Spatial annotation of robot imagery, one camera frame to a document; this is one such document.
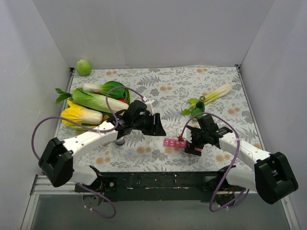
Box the pink weekly pill organizer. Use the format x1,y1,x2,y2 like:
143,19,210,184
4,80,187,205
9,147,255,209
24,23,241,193
163,138,187,148

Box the white pill bottle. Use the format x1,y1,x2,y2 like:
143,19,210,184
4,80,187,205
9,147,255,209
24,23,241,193
115,137,125,146

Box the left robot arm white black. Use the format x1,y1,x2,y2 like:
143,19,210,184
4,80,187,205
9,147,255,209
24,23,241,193
38,100,166,192

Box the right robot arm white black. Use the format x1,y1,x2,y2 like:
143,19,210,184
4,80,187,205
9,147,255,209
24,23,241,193
177,114,298,204

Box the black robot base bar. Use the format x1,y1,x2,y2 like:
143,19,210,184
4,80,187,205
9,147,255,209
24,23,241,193
74,171,243,203

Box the green glass bottle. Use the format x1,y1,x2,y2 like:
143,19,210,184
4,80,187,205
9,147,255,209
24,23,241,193
191,96,205,116

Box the green plastic tray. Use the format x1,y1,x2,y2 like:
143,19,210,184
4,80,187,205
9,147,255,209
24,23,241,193
62,89,130,130

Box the brown mushroom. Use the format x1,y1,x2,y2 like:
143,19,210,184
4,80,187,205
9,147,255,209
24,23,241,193
102,115,109,122

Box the floral table mat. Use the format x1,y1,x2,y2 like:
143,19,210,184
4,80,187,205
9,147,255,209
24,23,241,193
70,66,262,172

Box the bok choy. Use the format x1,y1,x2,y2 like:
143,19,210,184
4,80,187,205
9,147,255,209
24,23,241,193
82,81,125,99

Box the green napa cabbage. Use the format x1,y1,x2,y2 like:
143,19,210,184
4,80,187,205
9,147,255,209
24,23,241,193
71,88,129,113

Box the celery stalk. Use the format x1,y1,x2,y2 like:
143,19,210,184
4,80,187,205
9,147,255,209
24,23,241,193
181,83,232,115

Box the yellow napa cabbage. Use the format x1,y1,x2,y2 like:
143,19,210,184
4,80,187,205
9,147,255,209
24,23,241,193
61,101,103,126

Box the round green cabbage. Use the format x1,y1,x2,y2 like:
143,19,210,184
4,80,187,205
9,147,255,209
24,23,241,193
75,59,92,76

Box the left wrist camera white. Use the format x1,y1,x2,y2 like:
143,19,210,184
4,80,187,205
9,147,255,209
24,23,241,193
145,100,158,115

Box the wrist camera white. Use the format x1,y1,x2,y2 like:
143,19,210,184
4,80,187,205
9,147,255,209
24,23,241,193
145,100,158,115
177,128,191,141

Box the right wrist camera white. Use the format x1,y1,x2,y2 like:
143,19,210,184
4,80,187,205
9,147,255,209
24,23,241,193
177,128,191,141

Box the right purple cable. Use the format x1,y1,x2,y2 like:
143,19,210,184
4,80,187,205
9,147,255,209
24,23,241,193
181,112,250,212

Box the aluminium frame rail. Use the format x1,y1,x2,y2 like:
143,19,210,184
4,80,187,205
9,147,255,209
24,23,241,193
21,176,82,230

